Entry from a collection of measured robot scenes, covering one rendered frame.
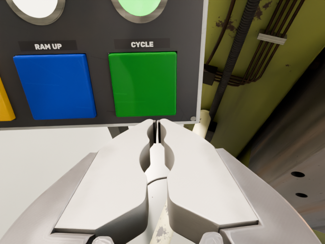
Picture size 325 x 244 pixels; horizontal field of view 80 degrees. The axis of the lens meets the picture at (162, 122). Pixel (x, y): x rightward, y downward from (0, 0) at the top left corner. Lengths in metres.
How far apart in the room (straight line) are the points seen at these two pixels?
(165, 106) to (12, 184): 1.34
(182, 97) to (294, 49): 0.34
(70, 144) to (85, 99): 1.21
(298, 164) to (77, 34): 0.45
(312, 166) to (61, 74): 0.46
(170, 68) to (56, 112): 0.15
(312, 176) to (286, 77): 0.23
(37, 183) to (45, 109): 1.18
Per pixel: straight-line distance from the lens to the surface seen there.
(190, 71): 0.24
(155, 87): 0.23
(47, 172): 1.43
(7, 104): 0.29
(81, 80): 0.24
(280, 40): 0.49
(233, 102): 0.64
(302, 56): 0.54
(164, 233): 0.54
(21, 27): 0.26
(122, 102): 0.24
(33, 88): 0.27
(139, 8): 0.23
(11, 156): 1.61
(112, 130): 0.54
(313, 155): 0.46
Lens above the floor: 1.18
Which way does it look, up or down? 56 degrees down
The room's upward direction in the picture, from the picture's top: 1 degrees clockwise
